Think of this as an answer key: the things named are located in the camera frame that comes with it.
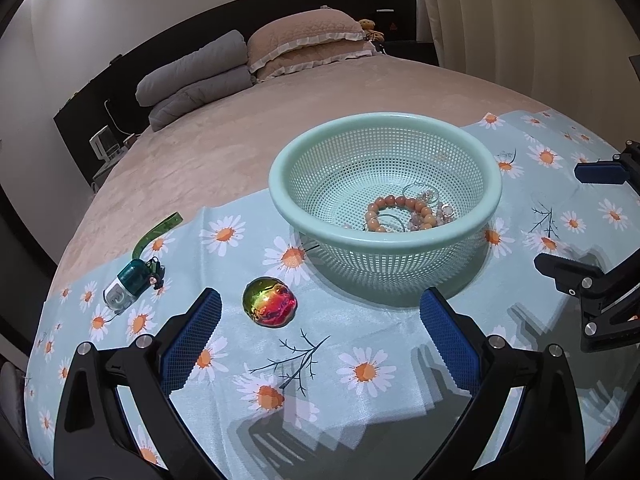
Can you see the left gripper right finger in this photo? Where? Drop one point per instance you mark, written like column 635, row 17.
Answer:
column 455, row 347

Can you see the black headboard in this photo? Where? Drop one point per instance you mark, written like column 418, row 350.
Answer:
column 121, row 97

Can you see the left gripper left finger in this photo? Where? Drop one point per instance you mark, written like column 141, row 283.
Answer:
column 184, row 336

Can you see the teal capsule keychain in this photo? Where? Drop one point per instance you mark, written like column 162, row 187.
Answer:
column 131, row 282

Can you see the lower beige pillow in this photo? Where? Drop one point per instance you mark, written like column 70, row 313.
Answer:
column 314, row 56

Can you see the cream curtain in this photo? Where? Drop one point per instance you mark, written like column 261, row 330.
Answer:
column 573, row 55

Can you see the grey folded quilt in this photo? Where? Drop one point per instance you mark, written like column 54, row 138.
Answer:
column 217, row 70

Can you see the beige pillow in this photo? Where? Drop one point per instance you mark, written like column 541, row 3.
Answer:
column 314, row 56
column 300, row 30

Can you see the upper beige pillow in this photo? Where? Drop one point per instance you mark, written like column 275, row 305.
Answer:
column 300, row 30

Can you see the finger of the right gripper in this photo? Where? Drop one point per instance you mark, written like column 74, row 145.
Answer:
column 571, row 277
column 603, row 172

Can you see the iridescent round hair clip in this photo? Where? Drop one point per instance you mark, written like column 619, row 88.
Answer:
column 269, row 302

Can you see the mint green plastic basket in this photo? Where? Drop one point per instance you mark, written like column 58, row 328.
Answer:
column 390, row 203

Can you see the daisy print blue cloth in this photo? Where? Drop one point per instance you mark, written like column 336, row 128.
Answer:
column 353, row 388

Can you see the brown teddy bear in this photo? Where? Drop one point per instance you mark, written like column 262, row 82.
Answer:
column 369, row 31

